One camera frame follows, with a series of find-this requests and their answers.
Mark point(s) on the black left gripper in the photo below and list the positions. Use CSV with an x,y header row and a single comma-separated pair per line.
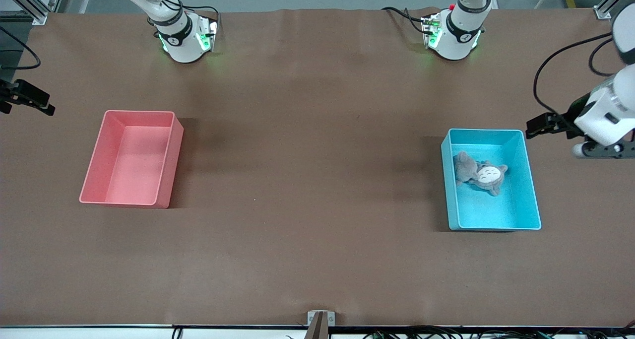
x,y
571,116

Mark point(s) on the brown table cover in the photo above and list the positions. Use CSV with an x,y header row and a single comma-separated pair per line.
x,y
317,130

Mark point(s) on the aluminium frame post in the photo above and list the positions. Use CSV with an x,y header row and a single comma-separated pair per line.
x,y
39,17
603,13

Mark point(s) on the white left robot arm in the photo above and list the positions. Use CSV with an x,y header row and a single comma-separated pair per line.
x,y
610,110

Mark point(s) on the grey metal bracket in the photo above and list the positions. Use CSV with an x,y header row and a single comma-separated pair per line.
x,y
311,319

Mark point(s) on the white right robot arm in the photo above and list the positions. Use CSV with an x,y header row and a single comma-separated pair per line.
x,y
183,46

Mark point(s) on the grey plush toy white belly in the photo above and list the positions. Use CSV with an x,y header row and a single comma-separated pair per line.
x,y
488,175

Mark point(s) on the pink plastic box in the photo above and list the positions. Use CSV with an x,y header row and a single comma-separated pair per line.
x,y
134,170

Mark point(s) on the silver base connector bracket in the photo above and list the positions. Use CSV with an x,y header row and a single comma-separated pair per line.
x,y
206,36
430,31

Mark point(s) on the brown upright bar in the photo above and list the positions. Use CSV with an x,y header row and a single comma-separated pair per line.
x,y
317,329

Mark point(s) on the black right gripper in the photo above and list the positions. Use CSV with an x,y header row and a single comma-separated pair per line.
x,y
19,95

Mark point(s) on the plain grey plush toy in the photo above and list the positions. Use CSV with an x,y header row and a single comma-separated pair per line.
x,y
465,168

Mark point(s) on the blue plastic box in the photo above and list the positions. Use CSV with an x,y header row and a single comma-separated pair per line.
x,y
496,215

